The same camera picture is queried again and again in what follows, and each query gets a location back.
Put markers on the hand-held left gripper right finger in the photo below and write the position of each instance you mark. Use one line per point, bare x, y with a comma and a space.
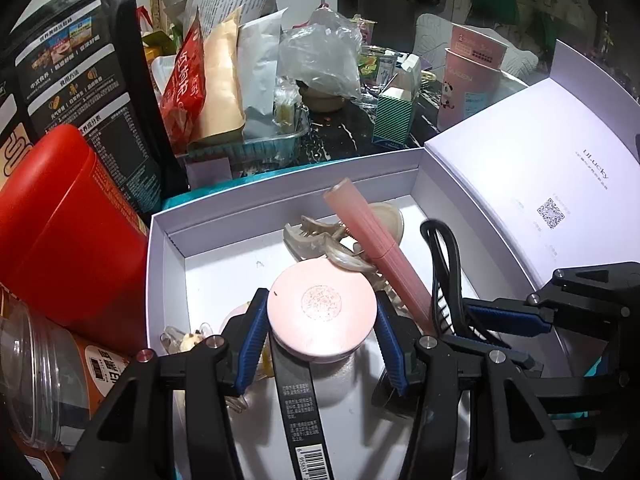
395, 355

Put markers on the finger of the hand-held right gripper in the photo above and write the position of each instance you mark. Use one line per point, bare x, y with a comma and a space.
522, 360
505, 317

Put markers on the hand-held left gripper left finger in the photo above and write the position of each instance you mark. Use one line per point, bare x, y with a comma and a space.
252, 345

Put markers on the white round compact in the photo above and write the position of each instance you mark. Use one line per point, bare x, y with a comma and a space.
232, 316

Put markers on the white hinged-lid gift box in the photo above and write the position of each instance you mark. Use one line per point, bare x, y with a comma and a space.
210, 285

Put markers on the pink round compact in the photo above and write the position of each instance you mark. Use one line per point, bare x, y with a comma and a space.
322, 320

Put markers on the black lipstick box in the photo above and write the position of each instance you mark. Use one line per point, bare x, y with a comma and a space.
300, 410

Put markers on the black long hair clip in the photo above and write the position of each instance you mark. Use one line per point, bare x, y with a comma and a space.
445, 260

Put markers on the pink cosmetic tube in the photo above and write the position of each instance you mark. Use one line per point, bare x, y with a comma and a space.
380, 250

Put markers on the beige claw hair clip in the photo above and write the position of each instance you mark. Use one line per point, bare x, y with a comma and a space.
320, 245

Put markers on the lilac card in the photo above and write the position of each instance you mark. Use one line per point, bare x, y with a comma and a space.
207, 175

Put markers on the short jar reddish contents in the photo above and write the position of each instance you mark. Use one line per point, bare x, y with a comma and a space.
50, 375

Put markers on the red canister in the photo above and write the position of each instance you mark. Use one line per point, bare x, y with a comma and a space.
65, 240

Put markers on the green striped box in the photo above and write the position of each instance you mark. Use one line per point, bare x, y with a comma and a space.
395, 115

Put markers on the brown ceramic piece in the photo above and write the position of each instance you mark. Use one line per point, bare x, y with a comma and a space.
322, 100

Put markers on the cream packet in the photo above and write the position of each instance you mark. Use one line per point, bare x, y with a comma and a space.
220, 90

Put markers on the red snack packet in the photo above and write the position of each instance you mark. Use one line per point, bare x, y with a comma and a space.
185, 90

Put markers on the white packet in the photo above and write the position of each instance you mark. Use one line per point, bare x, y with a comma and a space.
260, 75

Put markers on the white patterned chair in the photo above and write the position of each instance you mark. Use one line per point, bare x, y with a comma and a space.
430, 35

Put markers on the clear plastic bag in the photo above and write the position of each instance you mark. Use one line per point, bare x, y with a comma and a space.
320, 55

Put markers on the black food pouch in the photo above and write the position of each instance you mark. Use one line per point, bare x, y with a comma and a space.
75, 85

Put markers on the printed paper sheet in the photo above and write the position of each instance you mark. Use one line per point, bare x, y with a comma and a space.
230, 0

